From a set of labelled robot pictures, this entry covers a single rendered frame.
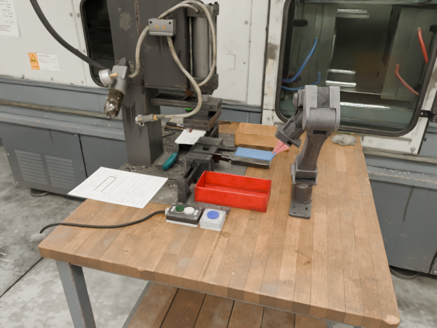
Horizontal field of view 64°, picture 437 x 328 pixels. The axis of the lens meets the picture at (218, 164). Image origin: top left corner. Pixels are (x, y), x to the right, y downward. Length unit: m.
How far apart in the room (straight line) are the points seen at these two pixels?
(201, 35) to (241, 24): 0.66
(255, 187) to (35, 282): 1.57
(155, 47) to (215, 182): 0.52
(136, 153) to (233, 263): 0.68
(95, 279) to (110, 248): 1.23
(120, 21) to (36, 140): 1.70
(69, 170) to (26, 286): 0.85
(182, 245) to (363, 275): 0.50
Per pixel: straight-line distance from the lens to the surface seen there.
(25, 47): 2.66
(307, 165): 1.16
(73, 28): 2.37
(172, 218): 1.13
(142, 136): 1.43
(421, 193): 2.12
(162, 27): 1.23
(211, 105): 1.30
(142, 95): 1.36
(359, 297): 0.99
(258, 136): 1.60
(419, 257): 2.36
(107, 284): 2.27
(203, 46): 1.26
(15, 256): 2.66
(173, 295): 1.84
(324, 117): 0.99
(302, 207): 1.22
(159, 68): 1.30
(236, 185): 1.29
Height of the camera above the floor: 1.60
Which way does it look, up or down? 28 degrees down
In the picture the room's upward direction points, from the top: 1 degrees clockwise
